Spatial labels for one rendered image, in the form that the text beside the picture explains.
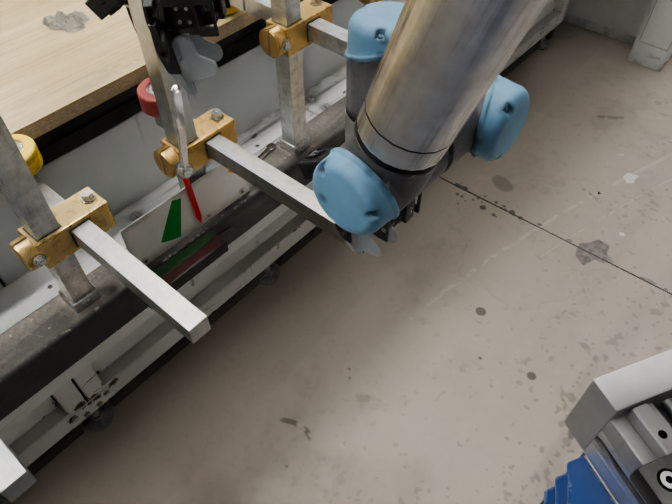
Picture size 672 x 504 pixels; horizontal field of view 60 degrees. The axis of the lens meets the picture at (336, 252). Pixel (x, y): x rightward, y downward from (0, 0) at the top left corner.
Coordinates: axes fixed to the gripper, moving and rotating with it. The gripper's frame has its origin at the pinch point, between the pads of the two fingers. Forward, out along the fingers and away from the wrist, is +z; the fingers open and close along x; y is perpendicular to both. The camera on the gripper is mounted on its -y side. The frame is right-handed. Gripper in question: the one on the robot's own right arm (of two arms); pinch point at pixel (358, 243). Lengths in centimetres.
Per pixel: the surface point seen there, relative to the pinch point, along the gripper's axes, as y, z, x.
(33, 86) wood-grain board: -59, -7, -13
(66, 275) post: -31.4, 4.7, -29.8
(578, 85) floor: -29, 83, 192
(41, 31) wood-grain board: -74, -7, -3
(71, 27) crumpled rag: -70, -8, 1
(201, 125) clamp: -33.4, -4.3, 0.2
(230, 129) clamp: -30.6, -2.8, 3.8
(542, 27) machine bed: -53, 66, 196
